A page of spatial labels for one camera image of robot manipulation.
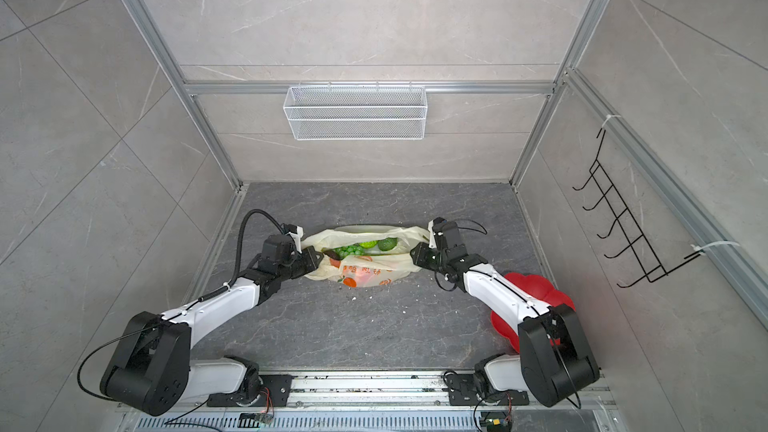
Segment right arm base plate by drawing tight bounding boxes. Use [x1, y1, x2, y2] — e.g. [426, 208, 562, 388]
[441, 370, 530, 407]

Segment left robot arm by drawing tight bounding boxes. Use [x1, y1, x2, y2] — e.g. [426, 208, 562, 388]
[99, 234, 323, 416]

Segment red flower-shaped plastic plate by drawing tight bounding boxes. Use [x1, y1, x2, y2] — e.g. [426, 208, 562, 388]
[490, 271, 577, 354]

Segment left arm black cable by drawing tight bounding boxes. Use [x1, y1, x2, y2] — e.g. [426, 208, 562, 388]
[230, 208, 286, 289]

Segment cream plastic bag fruit print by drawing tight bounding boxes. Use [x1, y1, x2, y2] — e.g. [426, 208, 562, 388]
[301, 225, 429, 288]

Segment green fake grapes bunch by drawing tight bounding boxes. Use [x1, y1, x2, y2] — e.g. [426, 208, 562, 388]
[333, 243, 367, 260]

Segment black wire hook rack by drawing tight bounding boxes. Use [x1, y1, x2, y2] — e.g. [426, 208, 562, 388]
[571, 129, 705, 289]

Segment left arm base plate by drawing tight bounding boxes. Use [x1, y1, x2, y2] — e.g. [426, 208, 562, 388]
[206, 375, 293, 408]

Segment light green fake fruit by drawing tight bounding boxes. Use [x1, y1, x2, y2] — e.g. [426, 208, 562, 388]
[357, 240, 378, 250]

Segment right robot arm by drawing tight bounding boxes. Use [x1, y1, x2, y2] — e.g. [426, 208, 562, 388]
[410, 218, 600, 407]

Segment aluminium rail frame front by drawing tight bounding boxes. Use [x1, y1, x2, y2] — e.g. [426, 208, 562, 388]
[111, 370, 626, 431]

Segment white wire mesh basket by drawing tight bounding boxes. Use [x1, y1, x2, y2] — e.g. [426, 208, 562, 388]
[283, 85, 428, 141]

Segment dark green fake avocado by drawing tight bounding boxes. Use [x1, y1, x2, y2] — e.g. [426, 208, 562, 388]
[377, 237, 399, 252]

